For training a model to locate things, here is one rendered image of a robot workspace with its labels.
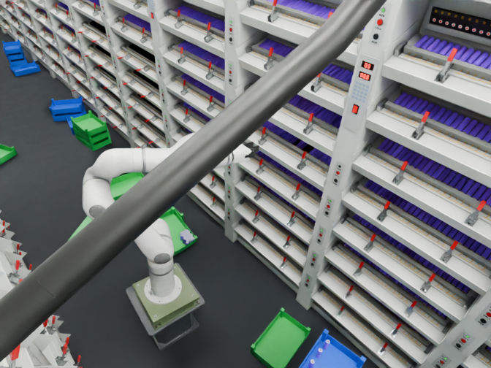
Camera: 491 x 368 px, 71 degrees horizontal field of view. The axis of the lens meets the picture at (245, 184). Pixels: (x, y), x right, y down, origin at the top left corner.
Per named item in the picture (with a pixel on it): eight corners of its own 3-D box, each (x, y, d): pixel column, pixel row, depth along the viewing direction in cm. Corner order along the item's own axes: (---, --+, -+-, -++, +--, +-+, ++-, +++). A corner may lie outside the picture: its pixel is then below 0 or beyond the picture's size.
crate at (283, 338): (279, 377, 183) (280, 372, 178) (250, 352, 193) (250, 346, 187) (308, 335, 201) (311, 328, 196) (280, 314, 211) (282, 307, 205)
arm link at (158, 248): (174, 233, 166) (181, 258, 154) (154, 246, 167) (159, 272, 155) (99, 169, 131) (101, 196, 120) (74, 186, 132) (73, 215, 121)
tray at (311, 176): (324, 193, 159) (324, 181, 152) (237, 136, 192) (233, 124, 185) (351, 165, 165) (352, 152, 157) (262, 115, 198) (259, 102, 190)
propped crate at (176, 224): (196, 242, 250) (197, 236, 244) (172, 256, 239) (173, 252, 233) (172, 212, 260) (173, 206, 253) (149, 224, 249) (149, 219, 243)
